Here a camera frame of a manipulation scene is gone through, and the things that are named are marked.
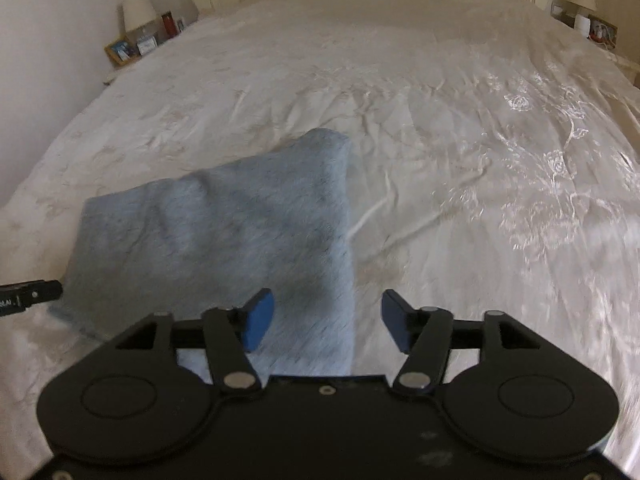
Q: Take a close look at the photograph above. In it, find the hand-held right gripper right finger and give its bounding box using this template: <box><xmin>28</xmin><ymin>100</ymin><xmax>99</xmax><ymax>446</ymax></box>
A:
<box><xmin>381</xmin><ymin>289</ymin><xmax>542</xmax><ymax>395</ymax></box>

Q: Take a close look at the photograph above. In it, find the white floral bedspread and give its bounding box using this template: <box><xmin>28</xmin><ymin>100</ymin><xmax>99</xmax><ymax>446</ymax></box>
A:
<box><xmin>0</xmin><ymin>0</ymin><xmax>640</xmax><ymax>480</ymax></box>

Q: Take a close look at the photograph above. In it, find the light blue towel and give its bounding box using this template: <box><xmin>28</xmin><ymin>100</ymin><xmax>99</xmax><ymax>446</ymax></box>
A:
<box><xmin>47</xmin><ymin>128</ymin><xmax>357</xmax><ymax>381</ymax></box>

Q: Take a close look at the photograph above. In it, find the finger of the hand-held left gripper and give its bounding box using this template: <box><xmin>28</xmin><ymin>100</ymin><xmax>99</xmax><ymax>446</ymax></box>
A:
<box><xmin>22</xmin><ymin>279</ymin><xmax>64</xmax><ymax>310</ymax></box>

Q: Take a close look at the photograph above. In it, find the wooden picture frame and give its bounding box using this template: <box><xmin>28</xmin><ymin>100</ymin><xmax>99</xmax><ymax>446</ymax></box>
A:
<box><xmin>104</xmin><ymin>36</ymin><xmax>139</xmax><ymax>67</ymax></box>

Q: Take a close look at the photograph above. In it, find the dark picture frame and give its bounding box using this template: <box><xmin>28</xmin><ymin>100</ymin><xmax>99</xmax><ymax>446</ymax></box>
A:
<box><xmin>588</xmin><ymin>14</ymin><xmax>619</xmax><ymax>47</ymax></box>

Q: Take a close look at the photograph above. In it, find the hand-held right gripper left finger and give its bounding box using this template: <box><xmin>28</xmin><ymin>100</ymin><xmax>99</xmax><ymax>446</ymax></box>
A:
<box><xmin>114</xmin><ymin>288</ymin><xmax>276</xmax><ymax>394</ymax></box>

